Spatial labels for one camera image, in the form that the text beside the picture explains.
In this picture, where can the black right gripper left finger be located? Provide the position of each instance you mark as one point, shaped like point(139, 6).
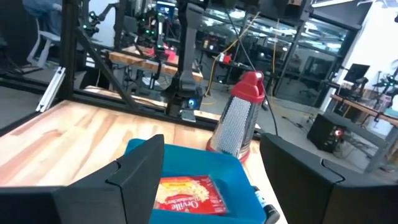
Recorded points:
point(93, 205)

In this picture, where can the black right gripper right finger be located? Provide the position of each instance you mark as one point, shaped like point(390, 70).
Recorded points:
point(326, 202)

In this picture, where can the red popcorn packet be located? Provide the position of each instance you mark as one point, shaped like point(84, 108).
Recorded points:
point(189, 194)

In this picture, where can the blue plastic bin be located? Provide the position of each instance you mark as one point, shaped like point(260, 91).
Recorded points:
point(202, 161)

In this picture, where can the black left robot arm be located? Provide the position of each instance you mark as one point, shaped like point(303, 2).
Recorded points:
point(187, 46)

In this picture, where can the black equipment box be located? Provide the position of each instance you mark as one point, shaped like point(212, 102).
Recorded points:
point(326, 132)

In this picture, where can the wooden desk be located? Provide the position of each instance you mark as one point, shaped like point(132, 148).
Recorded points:
point(363, 109)

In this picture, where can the silver aluminium bar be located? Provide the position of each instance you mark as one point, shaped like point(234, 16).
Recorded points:
point(51, 90)

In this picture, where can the black monitor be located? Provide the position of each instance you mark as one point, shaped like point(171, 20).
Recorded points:
point(356, 73)

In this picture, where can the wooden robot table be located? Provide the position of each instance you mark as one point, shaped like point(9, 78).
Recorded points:
point(146, 63)

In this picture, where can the white chair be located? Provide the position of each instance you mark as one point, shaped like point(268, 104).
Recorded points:
point(43, 40)

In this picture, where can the person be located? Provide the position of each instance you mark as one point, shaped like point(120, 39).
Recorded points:
point(40, 9)

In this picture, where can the black aluminium frame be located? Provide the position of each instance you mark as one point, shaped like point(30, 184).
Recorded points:
point(69, 46)

